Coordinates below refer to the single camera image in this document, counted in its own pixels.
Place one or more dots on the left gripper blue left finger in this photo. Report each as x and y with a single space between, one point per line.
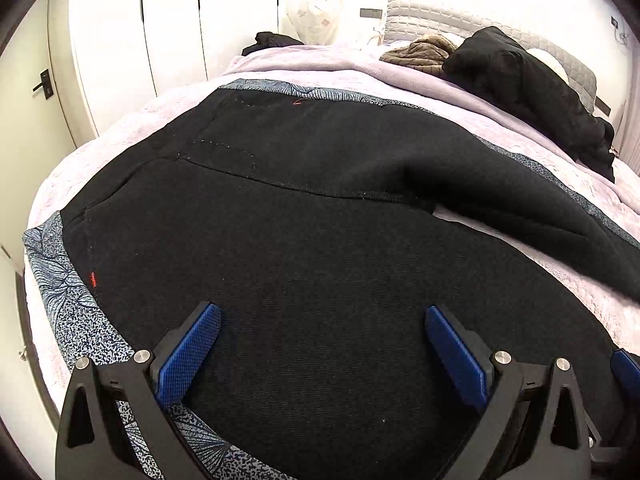
179 355

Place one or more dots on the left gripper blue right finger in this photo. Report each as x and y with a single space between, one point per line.
465 356

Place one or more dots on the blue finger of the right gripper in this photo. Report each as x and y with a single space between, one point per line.
627 371

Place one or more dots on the black pants with patterned side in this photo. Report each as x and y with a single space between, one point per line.
324 223

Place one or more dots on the black clothes pile on bed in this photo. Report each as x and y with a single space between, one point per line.
497 69

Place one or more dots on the brown knitted garment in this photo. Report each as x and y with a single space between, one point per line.
426 55

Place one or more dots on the round cream cushion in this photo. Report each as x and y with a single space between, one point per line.
549 60

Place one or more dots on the black garment beside bed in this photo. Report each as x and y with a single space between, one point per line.
268 40

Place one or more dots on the white wardrobe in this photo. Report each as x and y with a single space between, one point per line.
112 57

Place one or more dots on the grey quilted headboard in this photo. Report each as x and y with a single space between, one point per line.
410 20

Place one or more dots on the white floral plastic bag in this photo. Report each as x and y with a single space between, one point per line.
312 24

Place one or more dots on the black door handle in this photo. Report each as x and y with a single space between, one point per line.
45 85

